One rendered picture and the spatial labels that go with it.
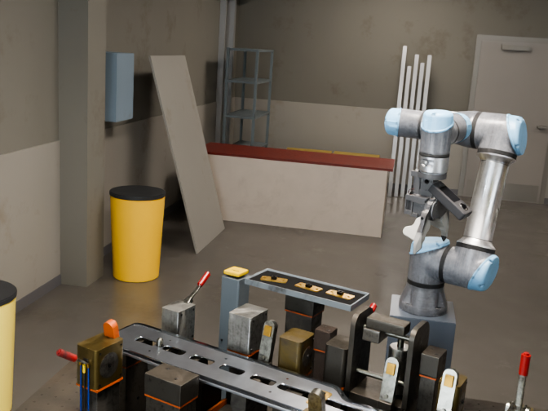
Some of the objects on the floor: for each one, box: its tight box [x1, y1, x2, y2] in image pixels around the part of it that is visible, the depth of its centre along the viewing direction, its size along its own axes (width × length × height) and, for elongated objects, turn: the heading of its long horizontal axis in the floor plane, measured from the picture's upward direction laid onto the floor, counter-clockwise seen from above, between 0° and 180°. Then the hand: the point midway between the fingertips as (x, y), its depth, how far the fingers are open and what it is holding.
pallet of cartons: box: [286, 148, 380, 157], centre depth 945 cm, size 136×93×50 cm
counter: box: [206, 142, 396, 237], centre depth 782 cm, size 71×212×72 cm, turn 63°
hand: (431, 249), depth 184 cm, fingers open, 14 cm apart
